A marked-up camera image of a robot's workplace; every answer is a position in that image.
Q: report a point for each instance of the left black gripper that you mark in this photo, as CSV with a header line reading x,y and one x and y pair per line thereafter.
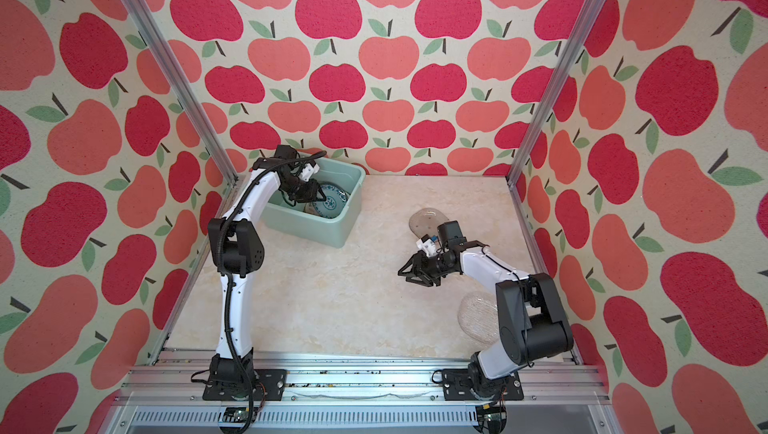
x,y
311,195

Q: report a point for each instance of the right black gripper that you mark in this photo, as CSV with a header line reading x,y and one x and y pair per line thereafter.
x,y
417,261

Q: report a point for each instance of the brown speckled square plate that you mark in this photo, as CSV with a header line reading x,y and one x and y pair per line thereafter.
x,y
425,222

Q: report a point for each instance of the teal patterned small plate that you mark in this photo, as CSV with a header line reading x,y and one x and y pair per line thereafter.
x,y
329,201

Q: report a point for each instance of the clear glass textured plate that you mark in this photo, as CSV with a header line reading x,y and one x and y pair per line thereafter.
x,y
478,318

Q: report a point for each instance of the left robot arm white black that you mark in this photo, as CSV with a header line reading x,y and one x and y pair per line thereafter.
x,y
238,252

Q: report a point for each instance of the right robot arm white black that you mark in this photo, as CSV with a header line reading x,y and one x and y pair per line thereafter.
x,y
531,318

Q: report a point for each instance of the mint green plastic bin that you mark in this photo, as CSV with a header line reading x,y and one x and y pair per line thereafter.
x,y
291,219

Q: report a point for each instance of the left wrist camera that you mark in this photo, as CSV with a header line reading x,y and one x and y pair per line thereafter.
x,y
308,170

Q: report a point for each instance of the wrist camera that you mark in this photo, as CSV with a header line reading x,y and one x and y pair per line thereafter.
x,y
429,245
308,170

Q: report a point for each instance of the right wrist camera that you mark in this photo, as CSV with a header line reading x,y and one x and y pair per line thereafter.
x,y
429,245

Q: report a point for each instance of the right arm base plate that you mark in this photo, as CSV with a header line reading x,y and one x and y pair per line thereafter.
x,y
470,385

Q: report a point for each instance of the aluminium front rail frame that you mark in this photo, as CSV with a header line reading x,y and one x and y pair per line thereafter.
x,y
357,394

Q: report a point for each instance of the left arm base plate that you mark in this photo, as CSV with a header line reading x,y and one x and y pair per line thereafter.
x,y
265,384

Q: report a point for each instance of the left aluminium corner post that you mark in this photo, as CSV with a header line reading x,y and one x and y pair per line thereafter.
x,y
174,73

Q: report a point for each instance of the aluminium corner post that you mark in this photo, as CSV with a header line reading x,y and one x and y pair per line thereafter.
x,y
174,73
573,48

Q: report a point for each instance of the right aluminium corner post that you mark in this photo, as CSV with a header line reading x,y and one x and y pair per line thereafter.
x,y
573,48

